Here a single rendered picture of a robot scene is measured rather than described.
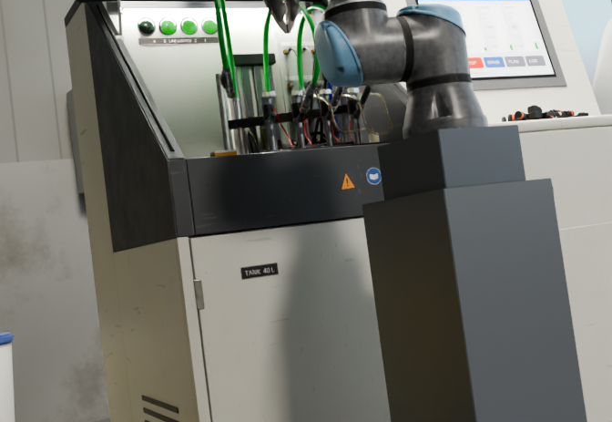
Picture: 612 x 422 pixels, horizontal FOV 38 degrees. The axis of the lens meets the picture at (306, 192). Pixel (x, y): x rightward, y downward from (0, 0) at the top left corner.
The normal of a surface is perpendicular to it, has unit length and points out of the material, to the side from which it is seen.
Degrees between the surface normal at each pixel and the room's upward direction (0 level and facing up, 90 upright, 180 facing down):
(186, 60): 90
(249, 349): 90
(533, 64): 76
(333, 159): 90
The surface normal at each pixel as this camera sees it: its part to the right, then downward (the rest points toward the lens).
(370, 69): 0.25, 0.59
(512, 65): 0.37, -0.35
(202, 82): 0.42, -0.11
